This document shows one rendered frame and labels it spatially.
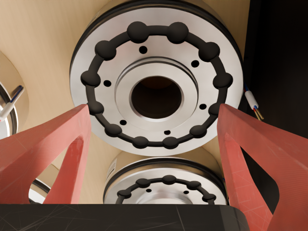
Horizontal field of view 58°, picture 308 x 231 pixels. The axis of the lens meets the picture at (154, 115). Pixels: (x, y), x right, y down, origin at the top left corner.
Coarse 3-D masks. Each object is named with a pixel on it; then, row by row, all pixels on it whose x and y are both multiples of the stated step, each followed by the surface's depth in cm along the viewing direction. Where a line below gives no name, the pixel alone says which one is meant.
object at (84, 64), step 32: (96, 32) 14; (128, 32) 14; (160, 32) 14; (192, 32) 14; (224, 32) 14; (96, 64) 15; (128, 64) 15; (192, 64) 15; (224, 64) 15; (96, 96) 16; (224, 96) 17; (96, 128) 18; (128, 128) 18; (192, 128) 18
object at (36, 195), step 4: (32, 184) 22; (32, 188) 22; (36, 188) 22; (40, 188) 22; (32, 192) 22; (36, 192) 22; (40, 192) 22; (44, 192) 22; (32, 196) 22; (36, 196) 22; (40, 196) 22; (44, 196) 22; (32, 200) 23; (36, 200) 22; (40, 200) 22
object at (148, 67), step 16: (144, 64) 14; (160, 64) 14; (176, 64) 15; (128, 80) 15; (176, 80) 15; (192, 80) 15; (128, 96) 16; (192, 96) 16; (128, 112) 16; (144, 112) 17; (176, 112) 16; (192, 112) 16; (144, 128) 17; (160, 128) 17
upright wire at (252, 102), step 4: (244, 84) 17; (244, 88) 17; (248, 92) 16; (248, 96) 16; (252, 96) 16; (248, 100) 16; (252, 100) 16; (252, 104) 15; (256, 104) 15; (252, 108) 15; (256, 108) 15; (256, 112) 15; (260, 116) 14; (260, 120) 15
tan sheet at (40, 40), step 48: (0, 0) 16; (48, 0) 16; (96, 0) 16; (240, 0) 16; (0, 48) 18; (48, 48) 18; (240, 48) 18; (48, 96) 20; (96, 144) 23; (96, 192) 27
